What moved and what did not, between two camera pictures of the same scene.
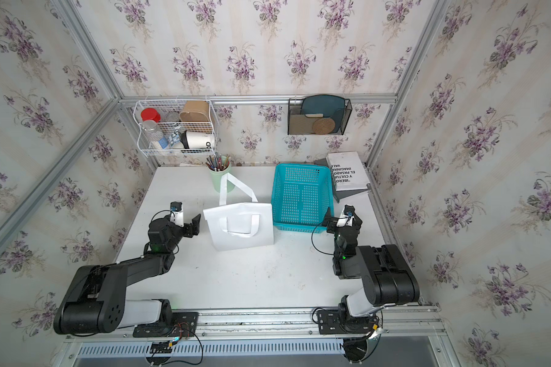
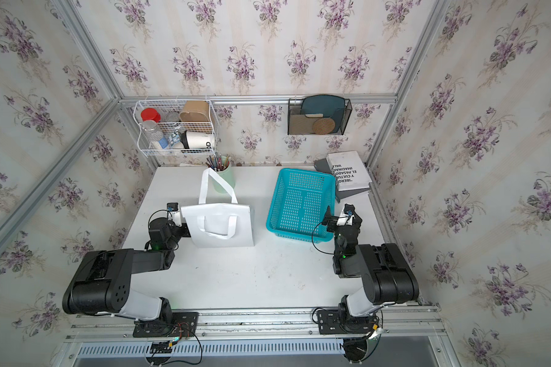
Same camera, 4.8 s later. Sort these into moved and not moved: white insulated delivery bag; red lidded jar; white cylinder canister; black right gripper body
Moved: white insulated delivery bag
Not moved: black right gripper body; white cylinder canister; red lidded jar
